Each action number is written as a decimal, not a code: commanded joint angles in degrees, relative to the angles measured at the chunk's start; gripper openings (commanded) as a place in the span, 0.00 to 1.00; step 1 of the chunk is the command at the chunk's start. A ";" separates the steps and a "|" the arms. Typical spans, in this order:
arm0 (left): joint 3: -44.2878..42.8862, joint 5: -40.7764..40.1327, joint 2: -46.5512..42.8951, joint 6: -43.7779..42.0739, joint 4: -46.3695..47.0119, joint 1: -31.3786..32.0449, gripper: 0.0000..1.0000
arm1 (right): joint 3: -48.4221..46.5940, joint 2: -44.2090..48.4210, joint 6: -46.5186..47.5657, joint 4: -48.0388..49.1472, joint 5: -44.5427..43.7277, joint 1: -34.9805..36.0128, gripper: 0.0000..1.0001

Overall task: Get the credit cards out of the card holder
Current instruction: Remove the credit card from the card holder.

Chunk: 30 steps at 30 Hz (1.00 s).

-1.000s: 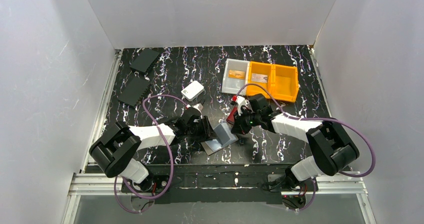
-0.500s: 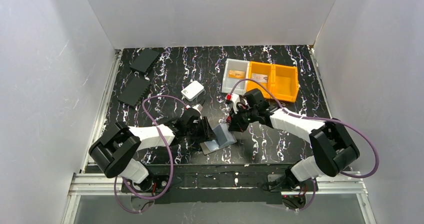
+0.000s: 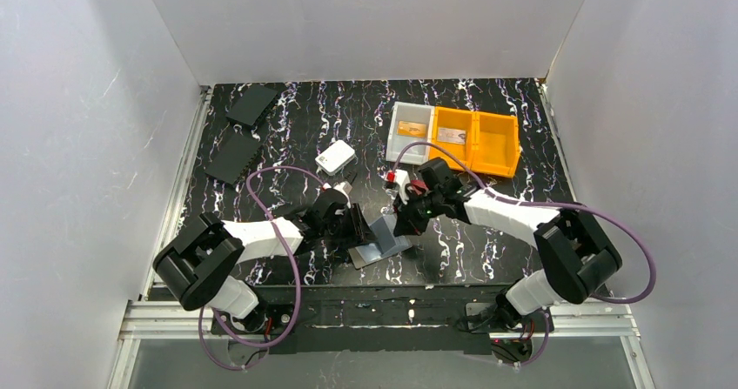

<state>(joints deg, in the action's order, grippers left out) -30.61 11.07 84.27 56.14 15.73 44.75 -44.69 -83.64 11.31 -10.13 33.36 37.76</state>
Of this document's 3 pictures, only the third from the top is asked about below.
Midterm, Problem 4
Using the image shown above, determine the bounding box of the white box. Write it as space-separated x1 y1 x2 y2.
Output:
315 140 356 176

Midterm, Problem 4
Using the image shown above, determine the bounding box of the aluminium frame rail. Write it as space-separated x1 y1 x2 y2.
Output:
108 86 213 388

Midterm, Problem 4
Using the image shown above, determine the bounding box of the black ridged block near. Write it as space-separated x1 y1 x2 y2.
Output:
205 133 264 186

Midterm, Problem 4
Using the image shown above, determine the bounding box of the black ridged block far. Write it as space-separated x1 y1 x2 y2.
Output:
226 85 278 128

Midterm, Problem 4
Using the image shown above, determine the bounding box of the red card holder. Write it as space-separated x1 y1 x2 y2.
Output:
407 179 429 196

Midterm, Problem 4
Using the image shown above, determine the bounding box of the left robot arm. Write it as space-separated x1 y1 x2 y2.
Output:
153 188 377 319

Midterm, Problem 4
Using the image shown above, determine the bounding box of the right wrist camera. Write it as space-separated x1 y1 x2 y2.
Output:
385 169 410 204

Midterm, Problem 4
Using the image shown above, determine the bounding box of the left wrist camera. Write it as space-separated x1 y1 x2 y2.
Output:
323 180 352 202

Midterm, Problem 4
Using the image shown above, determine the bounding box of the black base bar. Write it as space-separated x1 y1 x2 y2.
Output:
211 285 554 355

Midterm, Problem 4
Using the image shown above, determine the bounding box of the white plastic bin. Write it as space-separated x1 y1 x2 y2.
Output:
386 102 435 165

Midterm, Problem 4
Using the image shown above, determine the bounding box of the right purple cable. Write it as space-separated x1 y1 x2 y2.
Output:
392 141 659 367

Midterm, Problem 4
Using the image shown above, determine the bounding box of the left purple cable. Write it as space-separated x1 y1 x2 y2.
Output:
198 165 332 372

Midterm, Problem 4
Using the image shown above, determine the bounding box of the orange plastic bin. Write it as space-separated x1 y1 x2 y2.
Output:
471 112 520 178
430 106 476 168

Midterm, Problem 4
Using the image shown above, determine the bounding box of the black ridged block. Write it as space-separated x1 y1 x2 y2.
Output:
205 133 264 186
226 85 278 128

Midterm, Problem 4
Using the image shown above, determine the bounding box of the black comb piece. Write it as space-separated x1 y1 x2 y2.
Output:
344 171 357 184

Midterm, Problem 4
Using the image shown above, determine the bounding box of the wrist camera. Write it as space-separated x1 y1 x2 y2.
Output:
323 180 352 202
385 169 410 204

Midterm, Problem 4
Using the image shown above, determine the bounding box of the purple cable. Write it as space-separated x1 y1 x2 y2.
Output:
392 141 659 367
198 165 332 372

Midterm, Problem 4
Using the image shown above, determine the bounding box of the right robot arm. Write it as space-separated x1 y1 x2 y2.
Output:
386 158 622 322

